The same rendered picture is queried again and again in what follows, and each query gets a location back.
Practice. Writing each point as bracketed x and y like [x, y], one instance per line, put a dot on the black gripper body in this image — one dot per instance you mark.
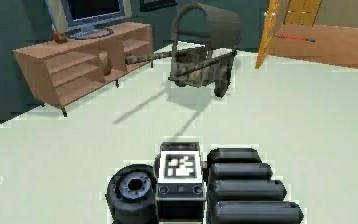
[132, 193]

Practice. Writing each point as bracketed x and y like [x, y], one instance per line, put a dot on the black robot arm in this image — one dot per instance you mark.
[243, 190]

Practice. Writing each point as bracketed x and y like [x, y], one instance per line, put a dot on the brown wooden television stand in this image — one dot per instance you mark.
[80, 63]

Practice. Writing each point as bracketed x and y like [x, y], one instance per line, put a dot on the grey covered wooden cart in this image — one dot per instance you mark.
[203, 50]

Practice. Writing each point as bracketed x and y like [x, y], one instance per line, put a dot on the small red brown statue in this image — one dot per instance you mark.
[58, 36]

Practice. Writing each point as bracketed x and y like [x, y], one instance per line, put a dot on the grey television set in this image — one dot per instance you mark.
[90, 15]

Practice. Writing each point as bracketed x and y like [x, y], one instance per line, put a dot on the red pencil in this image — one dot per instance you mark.
[295, 38]

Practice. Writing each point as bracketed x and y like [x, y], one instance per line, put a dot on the dark framed wall picture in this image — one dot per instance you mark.
[157, 4]

